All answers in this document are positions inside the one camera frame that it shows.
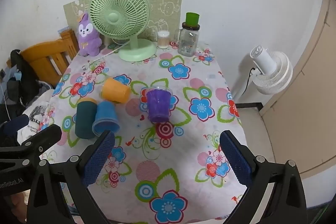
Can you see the green desk fan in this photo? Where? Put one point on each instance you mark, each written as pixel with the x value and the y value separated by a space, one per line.
pixel 124 20

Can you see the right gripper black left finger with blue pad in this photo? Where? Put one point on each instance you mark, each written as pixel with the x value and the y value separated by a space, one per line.
pixel 47 202

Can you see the purple plastic cup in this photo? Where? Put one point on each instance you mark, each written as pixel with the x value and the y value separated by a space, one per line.
pixel 158 104

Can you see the cotton swab container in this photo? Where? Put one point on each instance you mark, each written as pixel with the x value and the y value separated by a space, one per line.
pixel 163 40

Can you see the dark teal cup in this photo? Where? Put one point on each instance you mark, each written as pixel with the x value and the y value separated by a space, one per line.
pixel 85 117

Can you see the beige cartoon board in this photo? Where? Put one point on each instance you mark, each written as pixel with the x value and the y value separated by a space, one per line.
pixel 165 15

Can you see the purple plush toy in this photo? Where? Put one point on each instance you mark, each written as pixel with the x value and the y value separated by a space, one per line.
pixel 88 37

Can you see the orange wooden chair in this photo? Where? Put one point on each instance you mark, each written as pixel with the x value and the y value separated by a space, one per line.
pixel 47 61

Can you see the white standing fan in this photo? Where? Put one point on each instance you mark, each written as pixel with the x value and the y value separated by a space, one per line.
pixel 271 74

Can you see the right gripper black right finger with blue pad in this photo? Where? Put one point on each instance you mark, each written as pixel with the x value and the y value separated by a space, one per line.
pixel 286 203

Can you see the green cup on jar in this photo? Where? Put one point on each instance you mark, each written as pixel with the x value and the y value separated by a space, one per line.
pixel 192 19

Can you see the orange plastic cup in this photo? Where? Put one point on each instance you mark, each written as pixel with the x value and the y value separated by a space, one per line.
pixel 114 91

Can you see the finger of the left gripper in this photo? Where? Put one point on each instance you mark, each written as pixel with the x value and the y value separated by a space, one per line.
pixel 44 139

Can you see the floral tablecloth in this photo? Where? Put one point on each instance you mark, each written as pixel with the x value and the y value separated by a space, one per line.
pixel 171 172

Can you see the blue plastic cup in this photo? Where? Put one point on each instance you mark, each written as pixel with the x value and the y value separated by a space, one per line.
pixel 105 119

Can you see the pile of dark clothes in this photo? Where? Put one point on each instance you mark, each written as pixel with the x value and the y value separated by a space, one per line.
pixel 22 93

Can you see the glass mason jar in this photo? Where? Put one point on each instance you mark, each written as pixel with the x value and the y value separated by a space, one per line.
pixel 187 39

